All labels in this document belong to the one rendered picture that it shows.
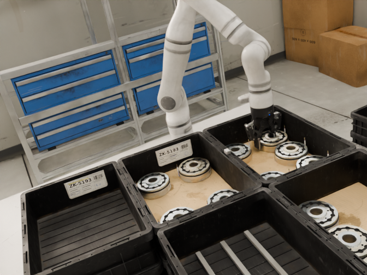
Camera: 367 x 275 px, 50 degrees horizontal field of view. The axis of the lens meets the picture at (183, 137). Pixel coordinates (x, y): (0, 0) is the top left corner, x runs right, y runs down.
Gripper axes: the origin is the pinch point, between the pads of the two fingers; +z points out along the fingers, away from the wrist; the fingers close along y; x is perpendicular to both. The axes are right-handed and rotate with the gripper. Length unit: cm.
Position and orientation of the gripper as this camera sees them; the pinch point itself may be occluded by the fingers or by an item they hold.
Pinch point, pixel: (265, 141)
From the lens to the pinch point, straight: 137.2
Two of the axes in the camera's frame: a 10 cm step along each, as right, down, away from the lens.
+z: 1.8, 8.7, 4.5
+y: 8.8, -3.5, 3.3
